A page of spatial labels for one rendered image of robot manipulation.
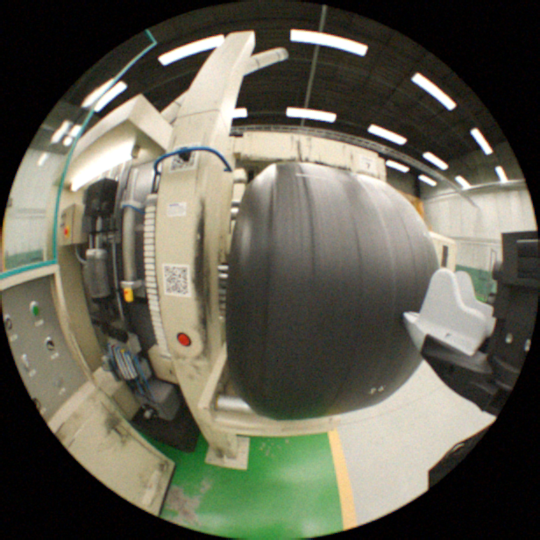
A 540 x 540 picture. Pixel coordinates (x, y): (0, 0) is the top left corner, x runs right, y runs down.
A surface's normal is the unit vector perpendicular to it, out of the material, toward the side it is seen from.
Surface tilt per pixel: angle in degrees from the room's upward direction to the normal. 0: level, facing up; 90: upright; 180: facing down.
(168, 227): 90
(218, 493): 0
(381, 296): 75
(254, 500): 0
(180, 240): 90
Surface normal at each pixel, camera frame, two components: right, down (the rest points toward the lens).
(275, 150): 0.00, 0.16
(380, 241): 0.02, -0.26
